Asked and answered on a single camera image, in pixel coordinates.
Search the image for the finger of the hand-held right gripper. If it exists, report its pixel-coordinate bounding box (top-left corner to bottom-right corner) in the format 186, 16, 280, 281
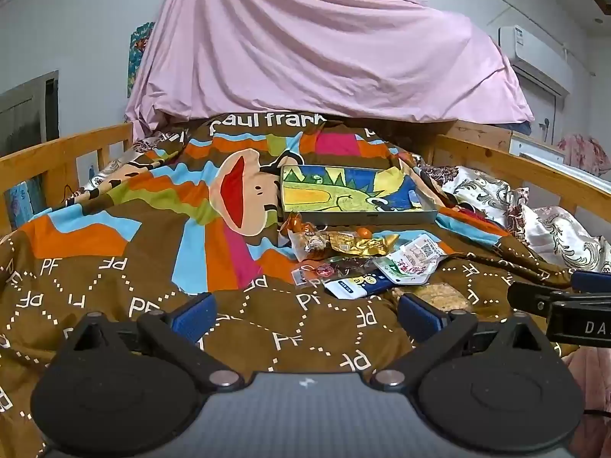
570, 269, 611, 293
507, 281, 580, 316

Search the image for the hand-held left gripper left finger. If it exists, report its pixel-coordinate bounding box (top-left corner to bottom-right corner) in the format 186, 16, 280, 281
61, 292, 245, 389

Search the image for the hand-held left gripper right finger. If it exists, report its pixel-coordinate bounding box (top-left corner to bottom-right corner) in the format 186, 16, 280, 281
370, 293, 564, 389

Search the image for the clear cracker packet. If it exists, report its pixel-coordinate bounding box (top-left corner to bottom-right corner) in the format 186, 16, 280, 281
389, 282, 473, 313

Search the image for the white red-print snack packet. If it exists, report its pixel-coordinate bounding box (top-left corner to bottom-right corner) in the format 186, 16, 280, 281
398, 236, 447, 273

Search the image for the dark blue snack packet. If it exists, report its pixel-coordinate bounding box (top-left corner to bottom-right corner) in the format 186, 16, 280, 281
323, 269, 390, 299

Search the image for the gold foil snack packet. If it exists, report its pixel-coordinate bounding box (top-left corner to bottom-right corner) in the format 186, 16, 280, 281
329, 231, 399, 258

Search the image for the clear brown bar packet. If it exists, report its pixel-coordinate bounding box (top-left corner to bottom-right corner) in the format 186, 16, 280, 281
292, 260, 378, 287

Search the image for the clear nut mix packet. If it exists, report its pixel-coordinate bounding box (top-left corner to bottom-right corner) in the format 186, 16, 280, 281
290, 230, 332, 263

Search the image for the orange snack packet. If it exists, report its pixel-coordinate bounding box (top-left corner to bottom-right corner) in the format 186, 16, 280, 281
281, 212, 306, 242

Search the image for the metal tray with dinosaur drawing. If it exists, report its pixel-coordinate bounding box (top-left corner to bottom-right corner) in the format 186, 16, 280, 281
279, 164, 442, 226

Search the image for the pink fuzzy cloth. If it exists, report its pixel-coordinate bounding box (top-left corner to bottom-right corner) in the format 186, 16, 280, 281
563, 343, 611, 458

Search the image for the printed cartoon blanket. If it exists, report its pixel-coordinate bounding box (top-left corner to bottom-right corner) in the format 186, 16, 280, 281
0, 113, 580, 458

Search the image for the floral satin quilt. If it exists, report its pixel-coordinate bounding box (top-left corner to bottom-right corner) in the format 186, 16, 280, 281
413, 153, 611, 275

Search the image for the pink floral cloth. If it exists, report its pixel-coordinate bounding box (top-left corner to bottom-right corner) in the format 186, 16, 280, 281
558, 134, 611, 177

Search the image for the wooden box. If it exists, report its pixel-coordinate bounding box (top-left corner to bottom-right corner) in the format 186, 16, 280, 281
449, 121, 514, 154

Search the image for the blue printed box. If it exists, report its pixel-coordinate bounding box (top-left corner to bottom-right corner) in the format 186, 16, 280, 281
4, 176, 51, 231

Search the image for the white air conditioner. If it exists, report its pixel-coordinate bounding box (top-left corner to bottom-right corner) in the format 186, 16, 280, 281
498, 25, 574, 97

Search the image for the pink bed sheet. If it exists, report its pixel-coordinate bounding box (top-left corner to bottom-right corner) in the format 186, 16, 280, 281
125, 0, 535, 140

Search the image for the wooden bed rail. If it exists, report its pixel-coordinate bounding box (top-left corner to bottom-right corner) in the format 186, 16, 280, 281
432, 134, 611, 230
0, 123, 135, 237

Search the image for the dark door frame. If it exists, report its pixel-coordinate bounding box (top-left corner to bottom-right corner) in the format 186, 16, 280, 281
0, 71, 59, 159

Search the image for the floral wall poster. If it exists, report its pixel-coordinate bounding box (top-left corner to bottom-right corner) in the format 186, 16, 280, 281
128, 21, 156, 101

